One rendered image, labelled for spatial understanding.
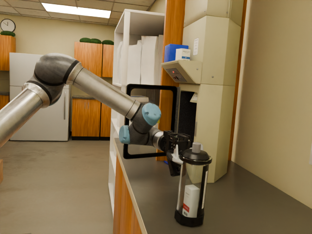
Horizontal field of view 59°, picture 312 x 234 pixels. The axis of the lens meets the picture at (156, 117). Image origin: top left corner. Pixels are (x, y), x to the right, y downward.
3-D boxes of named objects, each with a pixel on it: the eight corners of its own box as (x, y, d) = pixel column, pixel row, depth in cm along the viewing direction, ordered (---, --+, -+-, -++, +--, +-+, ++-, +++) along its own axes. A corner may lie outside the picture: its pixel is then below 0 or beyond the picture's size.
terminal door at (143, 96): (172, 155, 159) (177, 86, 154) (123, 159, 144) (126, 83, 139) (171, 155, 160) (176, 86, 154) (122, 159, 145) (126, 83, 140)
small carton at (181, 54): (183, 62, 136) (184, 50, 135) (189, 62, 132) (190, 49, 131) (175, 61, 133) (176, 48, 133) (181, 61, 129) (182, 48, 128)
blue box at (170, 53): (181, 64, 150) (182, 47, 149) (187, 63, 140) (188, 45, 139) (163, 62, 148) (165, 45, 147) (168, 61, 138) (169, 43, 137)
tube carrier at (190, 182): (211, 220, 92) (218, 159, 89) (185, 226, 87) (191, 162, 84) (192, 205, 102) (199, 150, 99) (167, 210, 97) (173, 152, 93)
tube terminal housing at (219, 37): (212, 162, 167) (224, 32, 157) (240, 182, 136) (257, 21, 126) (173, 163, 161) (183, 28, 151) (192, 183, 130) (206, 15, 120)
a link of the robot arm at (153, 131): (138, 142, 120) (155, 143, 124) (149, 148, 111) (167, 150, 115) (141, 125, 120) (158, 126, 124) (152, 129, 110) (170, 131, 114)
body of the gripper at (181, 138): (174, 137, 96) (158, 130, 106) (172, 160, 97) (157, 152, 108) (192, 136, 99) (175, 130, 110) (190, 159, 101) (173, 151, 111)
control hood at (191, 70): (178, 82, 155) (180, 64, 154) (200, 83, 124) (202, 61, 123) (159, 81, 153) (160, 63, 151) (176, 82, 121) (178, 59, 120)
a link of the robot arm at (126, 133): (126, 115, 107) (151, 119, 112) (116, 130, 115) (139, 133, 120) (129, 133, 103) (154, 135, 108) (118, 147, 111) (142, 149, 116)
